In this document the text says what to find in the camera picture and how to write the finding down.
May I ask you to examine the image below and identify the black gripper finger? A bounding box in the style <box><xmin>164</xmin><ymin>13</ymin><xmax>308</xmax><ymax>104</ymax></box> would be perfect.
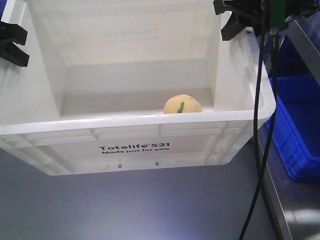
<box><xmin>0</xmin><ymin>21</ymin><xmax>28</xmax><ymax>46</ymax></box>
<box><xmin>0</xmin><ymin>42</ymin><xmax>30</xmax><ymax>67</ymax></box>

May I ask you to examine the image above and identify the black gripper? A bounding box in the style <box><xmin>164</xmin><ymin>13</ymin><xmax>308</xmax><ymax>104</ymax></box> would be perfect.
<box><xmin>213</xmin><ymin>0</ymin><xmax>320</xmax><ymax>41</ymax></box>

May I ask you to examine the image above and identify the yellow plush bun green stripe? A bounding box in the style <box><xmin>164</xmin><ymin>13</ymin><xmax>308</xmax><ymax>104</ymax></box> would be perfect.
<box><xmin>163</xmin><ymin>94</ymin><xmax>203</xmax><ymax>114</ymax></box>

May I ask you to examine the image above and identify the white plastic Totelife crate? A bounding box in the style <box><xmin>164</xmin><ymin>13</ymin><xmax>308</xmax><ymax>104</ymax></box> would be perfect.
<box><xmin>0</xmin><ymin>0</ymin><xmax>259</xmax><ymax>176</ymax></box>

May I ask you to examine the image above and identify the green circuit board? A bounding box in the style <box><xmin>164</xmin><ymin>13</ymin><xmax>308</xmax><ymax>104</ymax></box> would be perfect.
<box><xmin>268</xmin><ymin>0</ymin><xmax>286</xmax><ymax>30</ymax></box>

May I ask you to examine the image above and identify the blue plastic bin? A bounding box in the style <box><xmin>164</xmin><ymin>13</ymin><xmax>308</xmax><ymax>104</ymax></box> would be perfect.
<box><xmin>272</xmin><ymin>75</ymin><xmax>320</xmax><ymax>181</ymax></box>

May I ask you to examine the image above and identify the black cable one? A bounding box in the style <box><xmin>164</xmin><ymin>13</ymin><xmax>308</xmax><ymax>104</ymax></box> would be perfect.
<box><xmin>238</xmin><ymin>0</ymin><xmax>272</xmax><ymax>240</ymax></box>

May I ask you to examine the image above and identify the grey metal shelf frame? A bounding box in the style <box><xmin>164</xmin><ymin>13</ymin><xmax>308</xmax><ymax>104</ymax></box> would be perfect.
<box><xmin>260</xmin><ymin>20</ymin><xmax>320</xmax><ymax>240</ymax></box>

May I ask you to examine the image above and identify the black cable two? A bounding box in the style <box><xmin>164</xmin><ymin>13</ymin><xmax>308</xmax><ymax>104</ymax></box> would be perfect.
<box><xmin>256</xmin><ymin>28</ymin><xmax>282</xmax><ymax>240</ymax></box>

